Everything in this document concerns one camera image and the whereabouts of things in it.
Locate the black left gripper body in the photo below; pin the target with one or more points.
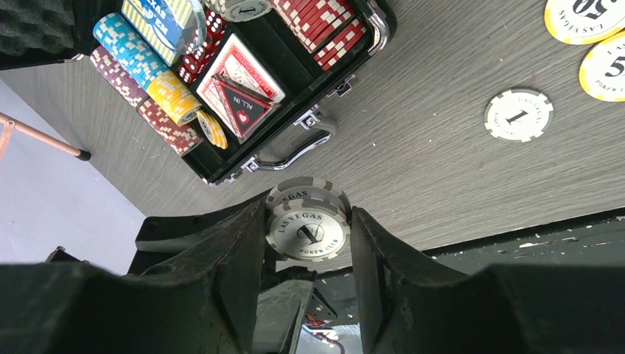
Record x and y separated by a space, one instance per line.
283 295

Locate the white 1 chip on table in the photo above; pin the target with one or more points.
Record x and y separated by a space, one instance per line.
518 115

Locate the blue Texas Hold'em card deck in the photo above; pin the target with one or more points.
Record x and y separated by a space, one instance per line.
132 10

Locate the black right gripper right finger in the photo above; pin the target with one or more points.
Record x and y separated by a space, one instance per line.
409 303

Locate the white 1 chip in case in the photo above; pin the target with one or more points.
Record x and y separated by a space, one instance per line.
239 10

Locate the dark red chip stack left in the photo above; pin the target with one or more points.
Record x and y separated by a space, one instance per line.
182 139

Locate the red backed card deck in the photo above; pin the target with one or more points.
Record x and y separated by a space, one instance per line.
236 62

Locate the red chip stack right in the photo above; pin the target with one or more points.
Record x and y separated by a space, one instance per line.
312 22

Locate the purple poker chip stack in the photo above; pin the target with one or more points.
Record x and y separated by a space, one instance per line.
123 82

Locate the black aluminium poker case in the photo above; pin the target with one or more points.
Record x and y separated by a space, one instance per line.
39 33

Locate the lower red chip stack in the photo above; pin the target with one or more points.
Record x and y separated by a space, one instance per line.
344 41

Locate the white 1 chips pair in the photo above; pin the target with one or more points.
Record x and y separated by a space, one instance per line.
309 219

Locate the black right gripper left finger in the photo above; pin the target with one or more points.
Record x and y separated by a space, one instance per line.
202 300

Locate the triangular all in button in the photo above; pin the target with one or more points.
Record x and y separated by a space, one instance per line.
245 108

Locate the clear acrylic dealer disc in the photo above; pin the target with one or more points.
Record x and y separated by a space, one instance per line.
176 24

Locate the yellow chip on table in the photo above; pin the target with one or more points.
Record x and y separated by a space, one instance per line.
601 73

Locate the light blue chip stack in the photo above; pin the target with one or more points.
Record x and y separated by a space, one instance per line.
129 49

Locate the yellow chip stack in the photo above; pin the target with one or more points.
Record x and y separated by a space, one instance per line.
173 97

